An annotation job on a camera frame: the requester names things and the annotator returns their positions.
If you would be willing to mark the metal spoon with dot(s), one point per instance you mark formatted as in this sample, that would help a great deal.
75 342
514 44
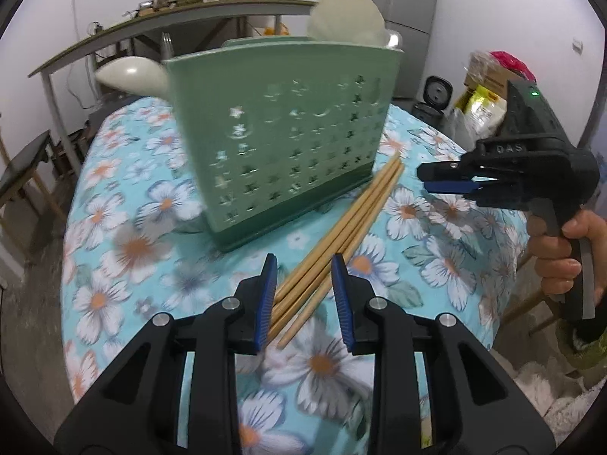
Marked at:
394 40

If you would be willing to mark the black rice cooker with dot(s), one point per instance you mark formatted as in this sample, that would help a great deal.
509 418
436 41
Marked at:
434 99

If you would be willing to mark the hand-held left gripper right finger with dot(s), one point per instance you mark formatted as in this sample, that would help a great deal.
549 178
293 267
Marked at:
340 294

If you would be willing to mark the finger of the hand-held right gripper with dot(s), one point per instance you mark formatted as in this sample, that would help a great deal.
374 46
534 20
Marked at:
455 187
445 171

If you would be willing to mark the blue floral blanket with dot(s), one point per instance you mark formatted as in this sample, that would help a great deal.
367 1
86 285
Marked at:
142 246

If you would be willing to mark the grey table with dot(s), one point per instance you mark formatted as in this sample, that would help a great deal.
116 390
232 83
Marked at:
142 28

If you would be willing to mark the cardboard box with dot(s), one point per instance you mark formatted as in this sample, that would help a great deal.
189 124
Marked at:
488 76

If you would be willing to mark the person's right hand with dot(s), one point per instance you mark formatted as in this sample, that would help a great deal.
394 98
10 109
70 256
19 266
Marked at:
555 260

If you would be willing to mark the green perforated utensil holder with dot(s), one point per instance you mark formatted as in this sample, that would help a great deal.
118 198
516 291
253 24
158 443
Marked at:
294 142

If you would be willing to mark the small white plastic spoon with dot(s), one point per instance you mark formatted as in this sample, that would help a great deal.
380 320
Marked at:
130 76

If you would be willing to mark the wooden chopstick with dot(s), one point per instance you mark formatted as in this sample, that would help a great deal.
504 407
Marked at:
316 246
338 246
328 246
349 246

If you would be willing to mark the metal fork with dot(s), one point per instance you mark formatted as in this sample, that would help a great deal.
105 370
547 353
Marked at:
167 47

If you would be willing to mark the pink bag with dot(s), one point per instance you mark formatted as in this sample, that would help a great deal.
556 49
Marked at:
512 64

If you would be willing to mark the yellow plastic bag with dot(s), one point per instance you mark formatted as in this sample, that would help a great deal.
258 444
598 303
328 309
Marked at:
277 27

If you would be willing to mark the wooden chair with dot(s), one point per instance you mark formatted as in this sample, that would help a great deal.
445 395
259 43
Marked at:
21 170

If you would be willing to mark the silver fridge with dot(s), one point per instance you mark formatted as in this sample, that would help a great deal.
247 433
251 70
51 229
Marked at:
398 4

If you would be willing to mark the yellow green sack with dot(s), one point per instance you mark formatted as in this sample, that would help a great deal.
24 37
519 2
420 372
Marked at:
483 106

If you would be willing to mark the large white plastic spoon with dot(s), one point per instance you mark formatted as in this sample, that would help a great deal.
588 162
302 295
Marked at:
346 16

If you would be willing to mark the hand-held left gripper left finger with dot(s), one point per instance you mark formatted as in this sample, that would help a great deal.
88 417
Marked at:
267 294

